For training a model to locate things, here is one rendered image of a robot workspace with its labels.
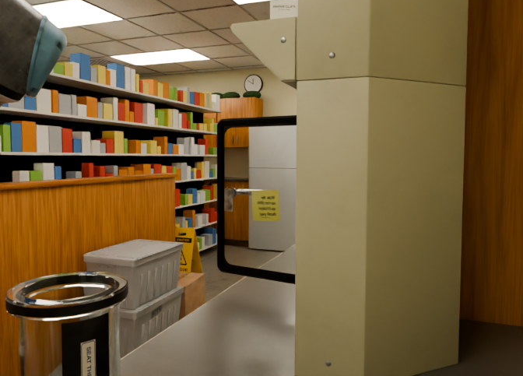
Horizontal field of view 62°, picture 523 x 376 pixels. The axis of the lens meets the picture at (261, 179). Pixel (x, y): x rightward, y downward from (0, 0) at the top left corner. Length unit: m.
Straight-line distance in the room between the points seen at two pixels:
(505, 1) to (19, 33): 0.91
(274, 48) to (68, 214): 2.49
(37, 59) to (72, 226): 2.40
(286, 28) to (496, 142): 0.53
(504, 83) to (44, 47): 0.87
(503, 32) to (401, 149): 0.45
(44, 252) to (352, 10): 2.54
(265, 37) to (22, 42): 0.36
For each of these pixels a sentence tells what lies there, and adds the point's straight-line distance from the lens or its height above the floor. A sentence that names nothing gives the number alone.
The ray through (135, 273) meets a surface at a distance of 2.87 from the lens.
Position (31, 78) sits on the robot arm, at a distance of 0.76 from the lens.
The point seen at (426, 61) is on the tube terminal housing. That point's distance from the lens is 0.75.
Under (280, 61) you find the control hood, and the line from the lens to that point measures 0.71.
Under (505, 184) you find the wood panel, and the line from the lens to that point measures 1.04.
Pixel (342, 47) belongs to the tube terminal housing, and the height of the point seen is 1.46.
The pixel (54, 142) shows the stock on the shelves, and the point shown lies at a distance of 3.67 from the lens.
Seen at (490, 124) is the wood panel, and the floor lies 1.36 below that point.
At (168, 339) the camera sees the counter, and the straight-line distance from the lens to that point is 0.91.
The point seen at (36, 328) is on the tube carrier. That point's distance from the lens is 0.45.
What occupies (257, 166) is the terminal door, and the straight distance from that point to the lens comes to 1.07.
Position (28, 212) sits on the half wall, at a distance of 2.85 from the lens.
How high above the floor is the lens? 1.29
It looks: 3 degrees down
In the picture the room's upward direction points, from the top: straight up
